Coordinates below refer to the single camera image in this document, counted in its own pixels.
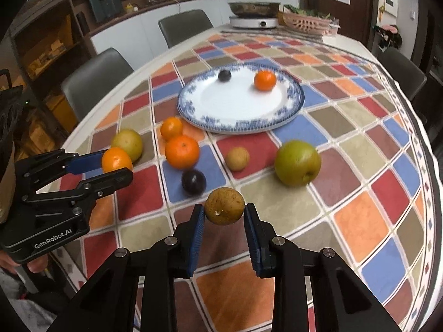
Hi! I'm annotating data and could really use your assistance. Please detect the brown kiwi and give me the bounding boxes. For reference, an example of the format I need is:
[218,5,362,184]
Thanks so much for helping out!
[204,187,246,225]
[226,147,250,172]

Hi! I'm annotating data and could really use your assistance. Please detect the person's left hand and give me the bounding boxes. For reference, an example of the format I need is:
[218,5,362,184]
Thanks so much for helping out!
[0,249,53,276]

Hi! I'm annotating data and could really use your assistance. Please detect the dark wooden door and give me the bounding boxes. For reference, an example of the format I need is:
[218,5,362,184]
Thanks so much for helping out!
[303,0,376,47]

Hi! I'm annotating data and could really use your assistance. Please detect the colourful checkered tablecloth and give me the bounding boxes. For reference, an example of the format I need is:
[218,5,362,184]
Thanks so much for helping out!
[48,29,438,332]

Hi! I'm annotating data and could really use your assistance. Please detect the blue patterned white plate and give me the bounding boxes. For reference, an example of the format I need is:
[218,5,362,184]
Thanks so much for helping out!
[176,63,306,135]

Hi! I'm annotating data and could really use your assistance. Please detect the green leafy vegetables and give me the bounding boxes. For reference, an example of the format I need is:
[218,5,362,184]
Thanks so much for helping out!
[284,4,333,19]

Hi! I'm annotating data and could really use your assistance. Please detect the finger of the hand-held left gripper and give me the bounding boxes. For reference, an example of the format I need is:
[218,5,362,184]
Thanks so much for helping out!
[16,149,109,182]
[21,168,134,222]

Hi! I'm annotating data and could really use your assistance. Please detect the steel cooking pot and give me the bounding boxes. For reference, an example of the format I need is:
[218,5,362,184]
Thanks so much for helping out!
[227,1,281,18]

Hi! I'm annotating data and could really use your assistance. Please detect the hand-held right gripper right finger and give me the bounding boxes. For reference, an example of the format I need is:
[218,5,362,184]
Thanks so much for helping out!
[243,203,392,332]

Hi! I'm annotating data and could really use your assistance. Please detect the large green pear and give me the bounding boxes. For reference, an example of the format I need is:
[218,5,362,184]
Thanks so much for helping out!
[275,140,322,186]

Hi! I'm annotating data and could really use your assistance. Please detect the orange mandarin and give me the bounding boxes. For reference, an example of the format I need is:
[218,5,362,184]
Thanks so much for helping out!
[254,71,277,92]
[165,135,200,170]
[160,117,184,141]
[101,147,133,173]

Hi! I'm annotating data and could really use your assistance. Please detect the high chair with pink cushion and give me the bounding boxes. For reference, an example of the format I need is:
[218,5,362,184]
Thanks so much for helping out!
[374,24,404,51]

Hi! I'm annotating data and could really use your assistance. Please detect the pink plastic basket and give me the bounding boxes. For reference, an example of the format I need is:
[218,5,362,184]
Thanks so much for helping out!
[282,11,332,32]

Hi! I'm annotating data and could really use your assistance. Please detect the white induction cooker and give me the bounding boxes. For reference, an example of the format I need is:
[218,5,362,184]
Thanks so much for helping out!
[229,15,279,29]

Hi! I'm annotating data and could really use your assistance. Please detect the grey dining chair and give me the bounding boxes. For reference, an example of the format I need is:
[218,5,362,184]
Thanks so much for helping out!
[158,9,214,49]
[377,46,427,102]
[61,48,135,132]

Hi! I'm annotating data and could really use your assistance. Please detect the wooden open shelf unit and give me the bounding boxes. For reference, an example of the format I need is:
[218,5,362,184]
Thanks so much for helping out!
[10,5,87,139]

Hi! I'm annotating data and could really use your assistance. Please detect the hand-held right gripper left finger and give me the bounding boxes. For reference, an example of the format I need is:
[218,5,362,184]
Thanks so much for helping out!
[60,203,206,332]

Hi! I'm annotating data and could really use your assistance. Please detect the yellow-green pear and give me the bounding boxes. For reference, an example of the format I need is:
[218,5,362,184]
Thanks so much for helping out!
[111,129,144,162]

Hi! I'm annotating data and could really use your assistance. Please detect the white base cabinet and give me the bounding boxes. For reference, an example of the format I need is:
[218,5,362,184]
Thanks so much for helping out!
[86,0,302,59]

